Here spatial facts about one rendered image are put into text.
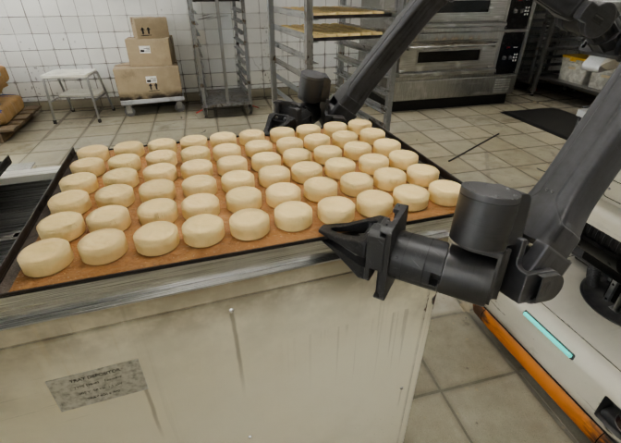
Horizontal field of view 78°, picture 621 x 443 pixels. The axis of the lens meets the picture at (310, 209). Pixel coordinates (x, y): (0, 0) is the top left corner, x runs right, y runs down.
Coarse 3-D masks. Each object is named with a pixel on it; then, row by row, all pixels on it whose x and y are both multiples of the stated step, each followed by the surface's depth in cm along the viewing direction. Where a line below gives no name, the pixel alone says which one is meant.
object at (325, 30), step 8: (296, 24) 221; (312, 24) 222; (328, 24) 221; (336, 24) 222; (312, 32) 184; (320, 32) 186; (328, 32) 184; (336, 32) 184; (344, 32) 190; (352, 32) 184; (360, 32) 187; (368, 32) 184; (376, 32) 185
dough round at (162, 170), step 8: (144, 168) 60; (152, 168) 60; (160, 168) 60; (168, 168) 60; (176, 168) 61; (144, 176) 59; (152, 176) 59; (160, 176) 59; (168, 176) 59; (176, 176) 61
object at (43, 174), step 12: (36, 168) 66; (48, 168) 66; (0, 180) 63; (12, 180) 63; (24, 180) 64; (36, 180) 64; (48, 180) 65; (0, 192) 64; (12, 192) 64; (24, 192) 65; (36, 192) 65; (0, 204) 65; (12, 204) 65; (24, 204) 66; (36, 204) 66
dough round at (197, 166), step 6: (186, 162) 63; (192, 162) 63; (198, 162) 63; (204, 162) 63; (210, 162) 63; (180, 168) 61; (186, 168) 60; (192, 168) 60; (198, 168) 60; (204, 168) 61; (210, 168) 62; (186, 174) 60; (192, 174) 60; (198, 174) 60; (204, 174) 61; (210, 174) 62
